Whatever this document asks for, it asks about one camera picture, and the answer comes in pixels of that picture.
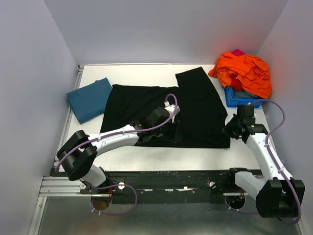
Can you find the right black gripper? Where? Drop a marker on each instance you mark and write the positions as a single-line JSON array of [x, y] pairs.
[[227, 129]]

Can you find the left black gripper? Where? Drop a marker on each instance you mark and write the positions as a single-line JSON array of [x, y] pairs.
[[172, 135]]

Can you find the black t-shirt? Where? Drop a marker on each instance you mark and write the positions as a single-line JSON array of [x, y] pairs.
[[202, 114]]

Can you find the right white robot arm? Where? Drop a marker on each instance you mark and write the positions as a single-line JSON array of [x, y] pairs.
[[276, 194]]

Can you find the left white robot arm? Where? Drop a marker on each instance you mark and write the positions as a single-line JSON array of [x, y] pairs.
[[77, 155]]

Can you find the blue plastic bin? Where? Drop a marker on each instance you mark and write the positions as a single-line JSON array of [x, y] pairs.
[[232, 102]]

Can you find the grey t-shirt in bin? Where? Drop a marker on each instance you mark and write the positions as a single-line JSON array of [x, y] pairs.
[[243, 95]]

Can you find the red t-shirt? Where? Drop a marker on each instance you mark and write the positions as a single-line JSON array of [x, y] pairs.
[[236, 84]]

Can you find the orange t-shirt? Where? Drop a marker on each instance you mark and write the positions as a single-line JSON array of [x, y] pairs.
[[248, 70]]

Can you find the pink t-shirt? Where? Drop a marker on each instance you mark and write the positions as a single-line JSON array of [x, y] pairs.
[[237, 52]]

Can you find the folded teal t-shirt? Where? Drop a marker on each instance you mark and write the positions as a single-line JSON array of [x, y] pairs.
[[89, 101]]

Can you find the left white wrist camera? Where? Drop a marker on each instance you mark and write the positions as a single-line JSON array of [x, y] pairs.
[[173, 110]]

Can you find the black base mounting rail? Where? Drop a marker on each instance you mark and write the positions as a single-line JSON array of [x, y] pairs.
[[169, 187]]

